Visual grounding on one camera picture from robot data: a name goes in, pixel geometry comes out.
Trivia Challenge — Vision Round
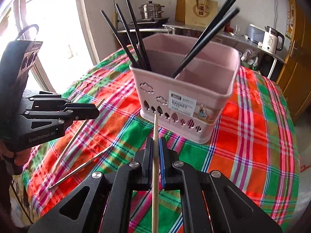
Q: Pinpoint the wall calendar strip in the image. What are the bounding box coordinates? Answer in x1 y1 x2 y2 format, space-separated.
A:
285 0 295 39

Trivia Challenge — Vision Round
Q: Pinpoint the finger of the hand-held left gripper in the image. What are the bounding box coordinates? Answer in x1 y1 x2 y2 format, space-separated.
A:
22 91 100 114
17 110 100 133

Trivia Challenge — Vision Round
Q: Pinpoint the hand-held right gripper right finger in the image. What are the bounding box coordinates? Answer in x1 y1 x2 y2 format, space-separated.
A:
158 137 283 233

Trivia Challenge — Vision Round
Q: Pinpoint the green and white plastic bag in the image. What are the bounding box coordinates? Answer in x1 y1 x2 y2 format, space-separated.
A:
240 49 259 70

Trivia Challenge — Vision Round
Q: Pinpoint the wooden cutting board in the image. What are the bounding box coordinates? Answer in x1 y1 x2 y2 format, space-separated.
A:
175 0 204 22

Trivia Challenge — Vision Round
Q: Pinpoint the tan paper gift bag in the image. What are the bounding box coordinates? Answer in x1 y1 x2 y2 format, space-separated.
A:
185 0 218 27

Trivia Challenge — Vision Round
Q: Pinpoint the person's left hand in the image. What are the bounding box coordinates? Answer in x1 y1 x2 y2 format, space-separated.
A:
13 147 31 174

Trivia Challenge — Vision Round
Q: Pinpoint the steel steamer pot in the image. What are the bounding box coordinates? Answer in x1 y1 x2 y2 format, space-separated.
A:
138 1 164 20

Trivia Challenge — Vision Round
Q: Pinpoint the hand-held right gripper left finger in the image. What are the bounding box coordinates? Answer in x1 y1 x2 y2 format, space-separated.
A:
28 137 154 233

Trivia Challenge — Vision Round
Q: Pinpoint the wooden chopstick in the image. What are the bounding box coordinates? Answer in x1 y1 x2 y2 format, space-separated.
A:
51 98 106 174
152 113 160 233

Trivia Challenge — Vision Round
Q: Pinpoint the window frame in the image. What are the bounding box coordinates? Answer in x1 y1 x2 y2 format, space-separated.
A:
0 0 100 100

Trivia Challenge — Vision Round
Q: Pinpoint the wooden door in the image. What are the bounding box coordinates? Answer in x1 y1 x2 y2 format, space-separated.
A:
276 0 311 122

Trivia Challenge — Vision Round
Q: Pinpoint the black wall cable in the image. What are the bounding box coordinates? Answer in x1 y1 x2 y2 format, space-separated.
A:
272 0 278 27

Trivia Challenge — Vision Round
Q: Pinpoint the plaid tablecloth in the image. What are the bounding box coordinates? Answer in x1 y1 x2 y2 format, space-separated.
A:
21 45 300 233

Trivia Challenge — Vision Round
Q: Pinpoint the metal shelf table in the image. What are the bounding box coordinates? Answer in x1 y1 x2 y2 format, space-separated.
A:
163 21 286 78

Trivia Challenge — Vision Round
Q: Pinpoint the black induction cooker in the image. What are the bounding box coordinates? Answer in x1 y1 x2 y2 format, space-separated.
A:
129 17 170 28

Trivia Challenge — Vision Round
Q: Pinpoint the pink plastic utensil basket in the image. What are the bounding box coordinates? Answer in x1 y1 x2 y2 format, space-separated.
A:
129 34 241 144

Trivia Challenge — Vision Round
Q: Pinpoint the metal chopstick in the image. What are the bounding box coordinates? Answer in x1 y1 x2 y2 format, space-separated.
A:
49 146 113 191

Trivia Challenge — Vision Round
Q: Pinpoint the white electric kettle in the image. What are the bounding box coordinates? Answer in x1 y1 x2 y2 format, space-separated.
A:
261 25 285 54

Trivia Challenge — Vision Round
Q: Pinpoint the person's left forearm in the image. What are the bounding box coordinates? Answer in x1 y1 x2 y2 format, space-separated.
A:
0 160 14 226

